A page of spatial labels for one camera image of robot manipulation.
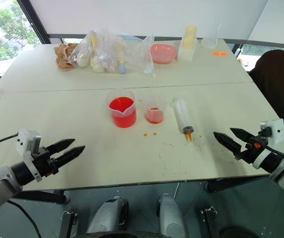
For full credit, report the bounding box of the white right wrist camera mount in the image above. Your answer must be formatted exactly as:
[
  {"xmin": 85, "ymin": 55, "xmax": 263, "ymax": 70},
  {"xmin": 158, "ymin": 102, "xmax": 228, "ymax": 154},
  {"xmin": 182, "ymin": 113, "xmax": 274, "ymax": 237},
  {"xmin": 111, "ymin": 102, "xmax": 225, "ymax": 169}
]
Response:
[{"xmin": 252, "ymin": 118, "xmax": 284, "ymax": 170}]

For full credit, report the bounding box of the black window frame post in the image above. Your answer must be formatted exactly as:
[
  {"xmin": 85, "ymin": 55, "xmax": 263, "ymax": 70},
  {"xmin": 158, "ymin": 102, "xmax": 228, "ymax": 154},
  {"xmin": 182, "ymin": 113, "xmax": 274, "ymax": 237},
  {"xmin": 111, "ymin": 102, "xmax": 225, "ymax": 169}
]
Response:
[{"xmin": 16, "ymin": 0, "xmax": 51, "ymax": 45}]

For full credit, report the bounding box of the translucent white tall container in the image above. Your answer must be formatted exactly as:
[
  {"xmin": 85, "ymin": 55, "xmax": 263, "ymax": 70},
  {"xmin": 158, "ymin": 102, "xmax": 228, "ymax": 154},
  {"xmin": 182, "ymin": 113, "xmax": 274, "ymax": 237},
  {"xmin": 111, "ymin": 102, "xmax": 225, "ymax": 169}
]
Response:
[{"xmin": 177, "ymin": 24, "xmax": 199, "ymax": 62}]

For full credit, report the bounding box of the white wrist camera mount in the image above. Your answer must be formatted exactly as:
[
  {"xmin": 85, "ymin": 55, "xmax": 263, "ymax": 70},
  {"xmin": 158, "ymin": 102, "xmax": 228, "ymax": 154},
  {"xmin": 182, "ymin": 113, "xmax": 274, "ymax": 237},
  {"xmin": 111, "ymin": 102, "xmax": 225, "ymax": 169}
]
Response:
[
  {"xmin": 16, "ymin": 128, "xmax": 44, "ymax": 183},
  {"xmin": 252, "ymin": 118, "xmax": 284, "ymax": 170}
]

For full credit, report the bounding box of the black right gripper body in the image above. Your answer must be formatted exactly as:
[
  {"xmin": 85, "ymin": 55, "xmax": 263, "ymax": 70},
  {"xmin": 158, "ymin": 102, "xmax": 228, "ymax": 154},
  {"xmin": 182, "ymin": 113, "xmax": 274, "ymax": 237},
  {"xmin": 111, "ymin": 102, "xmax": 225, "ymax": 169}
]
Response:
[{"xmin": 233, "ymin": 136, "xmax": 267, "ymax": 165}]

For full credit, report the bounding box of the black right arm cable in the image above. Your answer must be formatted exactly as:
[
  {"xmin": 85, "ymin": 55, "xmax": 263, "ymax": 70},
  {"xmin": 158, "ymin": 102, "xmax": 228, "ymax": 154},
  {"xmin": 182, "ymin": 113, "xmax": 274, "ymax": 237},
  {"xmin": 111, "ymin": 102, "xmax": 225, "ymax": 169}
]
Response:
[{"xmin": 265, "ymin": 145, "xmax": 284, "ymax": 165}]

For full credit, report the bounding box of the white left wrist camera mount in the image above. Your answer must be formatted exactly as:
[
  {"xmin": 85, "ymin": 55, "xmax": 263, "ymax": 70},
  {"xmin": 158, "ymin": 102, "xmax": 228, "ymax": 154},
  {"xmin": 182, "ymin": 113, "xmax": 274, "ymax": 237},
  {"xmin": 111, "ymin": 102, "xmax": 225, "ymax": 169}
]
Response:
[{"xmin": 16, "ymin": 128, "xmax": 44, "ymax": 183}]

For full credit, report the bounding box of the grey rounded robot leg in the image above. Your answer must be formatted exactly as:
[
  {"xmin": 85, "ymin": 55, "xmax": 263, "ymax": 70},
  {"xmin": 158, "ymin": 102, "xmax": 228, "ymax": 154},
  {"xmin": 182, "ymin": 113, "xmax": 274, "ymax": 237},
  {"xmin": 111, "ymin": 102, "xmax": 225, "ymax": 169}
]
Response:
[
  {"xmin": 157, "ymin": 193, "xmax": 190, "ymax": 238},
  {"xmin": 85, "ymin": 196, "xmax": 129, "ymax": 235}
]

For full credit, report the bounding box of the large beaker with red liquid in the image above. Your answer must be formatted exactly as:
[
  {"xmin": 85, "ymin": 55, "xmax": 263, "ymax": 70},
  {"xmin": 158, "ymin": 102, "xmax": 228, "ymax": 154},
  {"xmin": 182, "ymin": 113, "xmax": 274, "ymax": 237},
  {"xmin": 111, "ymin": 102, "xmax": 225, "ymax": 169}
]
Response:
[{"xmin": 106, "ymin": 88, "xmax": 138, "ymax": 129}]

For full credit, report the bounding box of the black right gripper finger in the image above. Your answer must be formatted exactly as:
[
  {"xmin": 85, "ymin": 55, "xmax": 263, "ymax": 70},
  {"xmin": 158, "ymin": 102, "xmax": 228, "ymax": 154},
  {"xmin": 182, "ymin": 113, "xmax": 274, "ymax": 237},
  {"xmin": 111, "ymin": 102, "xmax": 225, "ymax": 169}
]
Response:
[
  {"xmin": 229, "ymin": 127, "xmax": 258, "ymax": 144},
  {"xmin": 213, "ymin": 131, "xmax": 247, "ymax": 156}
]

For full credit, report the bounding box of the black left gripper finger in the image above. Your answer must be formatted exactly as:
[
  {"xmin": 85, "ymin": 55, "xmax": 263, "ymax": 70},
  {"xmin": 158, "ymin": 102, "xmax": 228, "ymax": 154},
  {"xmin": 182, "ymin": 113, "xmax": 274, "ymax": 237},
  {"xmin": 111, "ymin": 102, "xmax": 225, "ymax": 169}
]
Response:
[
  {"xmin": 46, "ymin": 138, "xmax": 76, "ymax": 154},
  {"xmin": 51, "ymin": 145, "xmax": 86, "ymax": 169}
]

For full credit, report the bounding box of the crumpled brown cloth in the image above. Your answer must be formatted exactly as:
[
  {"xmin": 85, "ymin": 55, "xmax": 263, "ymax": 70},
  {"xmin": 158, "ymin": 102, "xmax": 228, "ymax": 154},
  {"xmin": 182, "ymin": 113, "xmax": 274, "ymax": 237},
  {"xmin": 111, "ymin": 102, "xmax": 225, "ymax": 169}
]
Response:
[{"xmin": 54, "ymin": 43, "xmax": 79, "ymax": 72}]

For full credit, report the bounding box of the empty clear beaker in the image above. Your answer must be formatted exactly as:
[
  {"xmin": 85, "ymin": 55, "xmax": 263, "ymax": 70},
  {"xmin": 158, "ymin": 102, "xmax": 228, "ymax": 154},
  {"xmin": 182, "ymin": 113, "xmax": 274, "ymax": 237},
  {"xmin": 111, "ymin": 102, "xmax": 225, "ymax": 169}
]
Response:
[{"xmin": 201, "ymin": 23, "xmax": 222, "ymax": 49}]

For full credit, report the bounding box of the black metal table bracket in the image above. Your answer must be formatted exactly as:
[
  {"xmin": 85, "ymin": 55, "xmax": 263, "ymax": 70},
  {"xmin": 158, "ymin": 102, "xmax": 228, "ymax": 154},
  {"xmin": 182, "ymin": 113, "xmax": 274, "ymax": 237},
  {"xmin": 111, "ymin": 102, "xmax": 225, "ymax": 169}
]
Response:
[
  {"xmin": 200, "ymin": 206, "xmax": 220, "ymax": 238},
  {"xmin": 58, "ymin": 210, "xmax": 78, "ymax": 238}
]

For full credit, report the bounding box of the small clear cup red liquid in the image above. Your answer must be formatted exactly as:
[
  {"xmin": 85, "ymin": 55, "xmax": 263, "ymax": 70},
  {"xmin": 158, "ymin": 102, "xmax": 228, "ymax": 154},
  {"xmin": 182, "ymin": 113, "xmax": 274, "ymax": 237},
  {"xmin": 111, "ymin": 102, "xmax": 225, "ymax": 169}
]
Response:
[{"xmin": 143, "ymin": 94, "xmax": 168, "ymax": 125}]

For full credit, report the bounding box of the black table frame beam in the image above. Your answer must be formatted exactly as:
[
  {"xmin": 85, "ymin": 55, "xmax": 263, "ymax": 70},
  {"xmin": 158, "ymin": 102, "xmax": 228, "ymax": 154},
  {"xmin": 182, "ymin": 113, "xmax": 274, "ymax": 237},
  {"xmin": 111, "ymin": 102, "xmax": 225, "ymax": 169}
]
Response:
[
  {"xmin": 12, "ymin": 190, "xmax": 69, "ymax": 205},
  {"xmin": 206, "ymin": 176, "xmax": 270, "ymax": 194}
]

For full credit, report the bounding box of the dark brown chair back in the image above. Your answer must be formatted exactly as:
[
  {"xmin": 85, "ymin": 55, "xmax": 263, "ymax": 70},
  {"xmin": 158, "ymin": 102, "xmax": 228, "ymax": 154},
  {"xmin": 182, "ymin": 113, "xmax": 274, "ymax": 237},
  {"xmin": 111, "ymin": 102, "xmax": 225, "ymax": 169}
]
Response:
[{"xmin": 248, "ymin": 49, "xmax": 284, "ymax": 126}]

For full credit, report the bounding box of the empty clear plastic bag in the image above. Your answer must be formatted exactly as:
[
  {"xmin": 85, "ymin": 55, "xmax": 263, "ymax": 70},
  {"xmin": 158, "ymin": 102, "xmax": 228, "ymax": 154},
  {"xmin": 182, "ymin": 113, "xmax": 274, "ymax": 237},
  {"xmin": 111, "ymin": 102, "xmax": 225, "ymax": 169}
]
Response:
[{"xmin": 126, "ymin": 34, "xmax": 156, "ymax": 78}]

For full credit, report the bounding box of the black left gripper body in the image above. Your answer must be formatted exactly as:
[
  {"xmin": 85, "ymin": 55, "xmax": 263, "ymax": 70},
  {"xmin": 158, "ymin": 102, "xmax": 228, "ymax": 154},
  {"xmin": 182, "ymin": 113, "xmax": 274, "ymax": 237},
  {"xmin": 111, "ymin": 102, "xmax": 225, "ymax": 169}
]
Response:
[{"xmin": 31, "ymin": 146, "xmax": 60, "ymax": 178}]

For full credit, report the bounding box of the clear plastic bag with items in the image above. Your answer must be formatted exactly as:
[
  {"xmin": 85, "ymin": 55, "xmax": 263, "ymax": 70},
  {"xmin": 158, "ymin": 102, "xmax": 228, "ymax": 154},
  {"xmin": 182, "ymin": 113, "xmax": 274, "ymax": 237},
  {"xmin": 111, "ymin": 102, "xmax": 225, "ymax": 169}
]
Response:
[{"xmin": 68, "ymin": 29, "xmax": 128, "ymax": 75}]

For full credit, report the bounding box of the large clear plastic syringe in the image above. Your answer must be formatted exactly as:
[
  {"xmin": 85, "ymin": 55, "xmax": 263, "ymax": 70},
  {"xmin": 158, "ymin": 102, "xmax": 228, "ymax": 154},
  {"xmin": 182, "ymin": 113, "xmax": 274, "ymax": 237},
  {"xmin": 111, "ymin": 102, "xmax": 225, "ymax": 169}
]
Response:
[{"xmin": 172, "ymin": 97, "xmax": 195, "ymax": 143}]

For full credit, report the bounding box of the pink plastic bowl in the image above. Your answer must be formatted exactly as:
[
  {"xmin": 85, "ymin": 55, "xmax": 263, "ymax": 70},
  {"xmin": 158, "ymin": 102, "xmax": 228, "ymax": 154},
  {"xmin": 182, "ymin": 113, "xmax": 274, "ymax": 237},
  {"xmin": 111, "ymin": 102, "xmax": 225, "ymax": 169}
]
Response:
[{"xmin": 149, "ymin": 44, "xmax": 178, "ymax": 64}]

